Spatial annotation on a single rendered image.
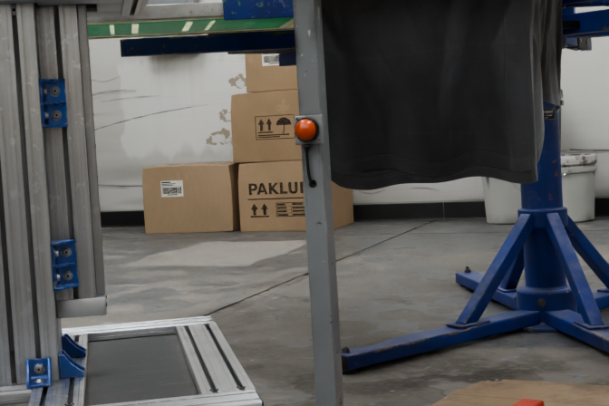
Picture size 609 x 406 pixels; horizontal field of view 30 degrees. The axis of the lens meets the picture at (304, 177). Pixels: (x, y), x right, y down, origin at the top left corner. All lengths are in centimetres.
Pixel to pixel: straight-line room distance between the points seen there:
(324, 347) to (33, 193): 58
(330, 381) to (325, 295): 15
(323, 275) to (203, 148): 558
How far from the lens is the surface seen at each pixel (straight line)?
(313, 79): 197
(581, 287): 331
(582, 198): 652
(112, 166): 788
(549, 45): 244
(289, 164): 679
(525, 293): 352
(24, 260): 208
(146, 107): 773
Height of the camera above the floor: 67
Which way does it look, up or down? 3 degrees down
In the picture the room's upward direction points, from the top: 3 degrees counter-clockwise
